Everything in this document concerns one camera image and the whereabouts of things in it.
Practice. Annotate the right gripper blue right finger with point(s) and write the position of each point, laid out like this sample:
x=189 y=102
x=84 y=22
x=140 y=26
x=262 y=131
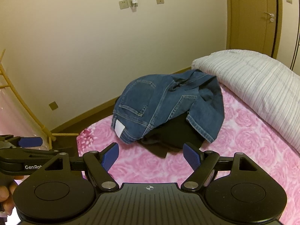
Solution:
x=192 y=155

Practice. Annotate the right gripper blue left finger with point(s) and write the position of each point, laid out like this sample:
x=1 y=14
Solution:
x=109 y=156

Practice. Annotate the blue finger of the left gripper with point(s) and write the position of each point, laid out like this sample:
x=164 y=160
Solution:
x=30 y=142

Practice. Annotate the blue denim jeans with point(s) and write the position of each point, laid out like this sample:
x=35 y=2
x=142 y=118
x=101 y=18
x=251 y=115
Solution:
x=152 y=100

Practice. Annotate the bamboo clothes rack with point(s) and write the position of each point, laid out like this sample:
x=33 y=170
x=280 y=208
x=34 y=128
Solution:
x=17 y=119

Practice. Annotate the person left hand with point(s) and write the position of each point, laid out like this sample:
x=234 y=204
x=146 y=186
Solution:
x=7 y=203

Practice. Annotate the pink rose blanket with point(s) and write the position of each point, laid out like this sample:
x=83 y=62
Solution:
x=242 y=131

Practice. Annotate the black garment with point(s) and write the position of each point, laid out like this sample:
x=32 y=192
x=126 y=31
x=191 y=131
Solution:
x=171 y=137

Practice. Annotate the white striped duvet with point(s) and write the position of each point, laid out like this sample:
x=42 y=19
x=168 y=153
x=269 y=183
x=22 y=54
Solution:
x=266 y=85

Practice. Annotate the brown wooden door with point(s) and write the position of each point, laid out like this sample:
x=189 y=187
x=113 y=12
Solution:
x=248 y=28

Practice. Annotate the low wall socket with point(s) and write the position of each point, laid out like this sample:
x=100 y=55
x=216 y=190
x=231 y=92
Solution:
x=53 y=105

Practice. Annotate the silver door handle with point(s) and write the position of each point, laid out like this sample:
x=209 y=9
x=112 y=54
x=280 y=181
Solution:
x=270 y=17

